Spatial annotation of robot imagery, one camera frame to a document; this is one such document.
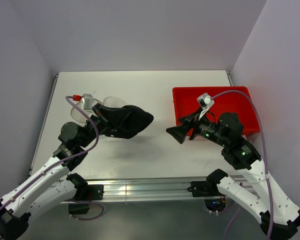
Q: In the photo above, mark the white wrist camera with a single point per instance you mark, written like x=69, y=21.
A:
x=84, y=102
x=206, y=102

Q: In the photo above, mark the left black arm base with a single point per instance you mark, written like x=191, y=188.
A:
x=86, y=193

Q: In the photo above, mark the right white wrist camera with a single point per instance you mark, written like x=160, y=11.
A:
x=206, y=102

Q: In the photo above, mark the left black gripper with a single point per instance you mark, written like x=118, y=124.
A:
x=111, y=117

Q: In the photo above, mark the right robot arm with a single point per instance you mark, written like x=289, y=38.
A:
x=276, y=214

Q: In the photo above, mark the red plastic bin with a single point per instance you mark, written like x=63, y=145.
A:
x=185, y=103

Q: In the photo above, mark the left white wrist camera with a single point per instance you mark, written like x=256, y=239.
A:
x=84, y=102

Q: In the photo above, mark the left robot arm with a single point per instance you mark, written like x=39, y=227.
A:
x=55, y=182

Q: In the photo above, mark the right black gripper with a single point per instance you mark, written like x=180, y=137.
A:
x=178, y=132

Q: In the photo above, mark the black garment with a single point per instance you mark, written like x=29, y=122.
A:
x=138, y=121

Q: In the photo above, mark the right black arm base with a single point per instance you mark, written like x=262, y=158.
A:
x=205, y=188

